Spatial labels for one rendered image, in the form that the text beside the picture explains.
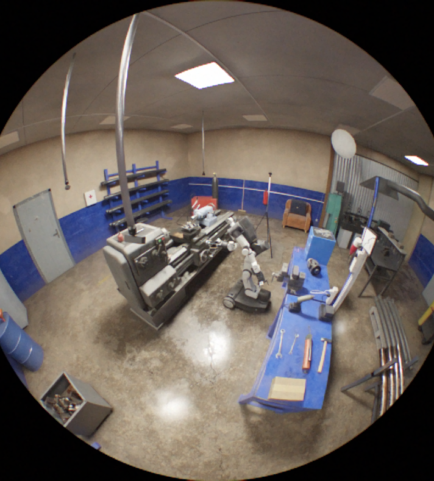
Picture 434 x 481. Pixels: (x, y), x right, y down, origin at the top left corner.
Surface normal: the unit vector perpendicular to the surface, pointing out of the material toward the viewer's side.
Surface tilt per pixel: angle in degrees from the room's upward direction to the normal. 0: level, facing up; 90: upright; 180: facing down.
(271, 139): 90
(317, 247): 90
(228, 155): 90
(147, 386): 0
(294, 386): 0
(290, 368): 0
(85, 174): 90
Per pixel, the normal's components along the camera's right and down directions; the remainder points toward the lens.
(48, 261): 0.88, 0.22
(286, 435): 0.00, -0.88
